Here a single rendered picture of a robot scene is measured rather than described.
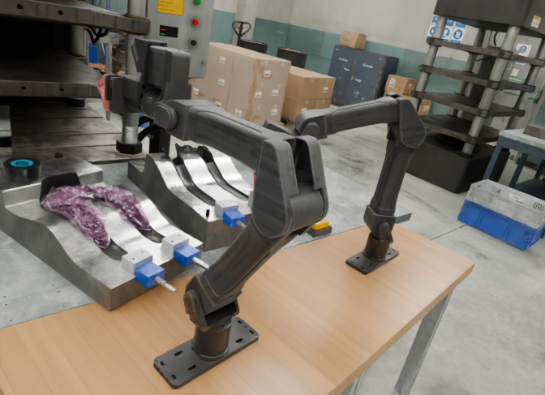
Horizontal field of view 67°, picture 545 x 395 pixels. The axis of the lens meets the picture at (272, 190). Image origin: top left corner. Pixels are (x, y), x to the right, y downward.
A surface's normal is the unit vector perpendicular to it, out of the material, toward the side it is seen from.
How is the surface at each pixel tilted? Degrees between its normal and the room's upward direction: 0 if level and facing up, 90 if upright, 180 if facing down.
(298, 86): 90
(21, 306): 0
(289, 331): 0
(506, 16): 90
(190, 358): 0
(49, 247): 90
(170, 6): 90
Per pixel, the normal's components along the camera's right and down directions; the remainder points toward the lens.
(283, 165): 0.72, -0.06
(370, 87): -0.72, 0.14
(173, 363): 0.18, -0.91
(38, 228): -0.54, 0.23
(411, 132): 0.14, 0.40
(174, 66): 0.71, 0.36
